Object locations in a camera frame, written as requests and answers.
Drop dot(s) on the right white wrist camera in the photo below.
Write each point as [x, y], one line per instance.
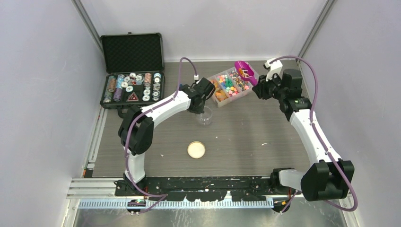
[273, 67]

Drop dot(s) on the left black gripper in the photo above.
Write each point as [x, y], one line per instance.
[200, 110]

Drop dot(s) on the magenta plastic scoop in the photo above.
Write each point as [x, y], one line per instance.
[245, 72]

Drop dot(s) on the clear compartment candy box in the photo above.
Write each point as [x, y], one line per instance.
[229, 86]

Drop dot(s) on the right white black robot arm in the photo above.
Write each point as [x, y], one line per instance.
[329, 175]

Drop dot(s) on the gold jar lid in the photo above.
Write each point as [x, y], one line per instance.
[196, 150]

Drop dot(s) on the clear plastic jar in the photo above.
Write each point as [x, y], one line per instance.
[205, 117]

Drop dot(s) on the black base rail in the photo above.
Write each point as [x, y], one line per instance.
[206, 188]

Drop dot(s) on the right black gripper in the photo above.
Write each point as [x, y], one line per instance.
[261, 88]

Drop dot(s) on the black poker chip case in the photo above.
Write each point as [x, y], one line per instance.
[135, 68]

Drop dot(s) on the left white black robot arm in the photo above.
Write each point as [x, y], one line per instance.
[137, 129]

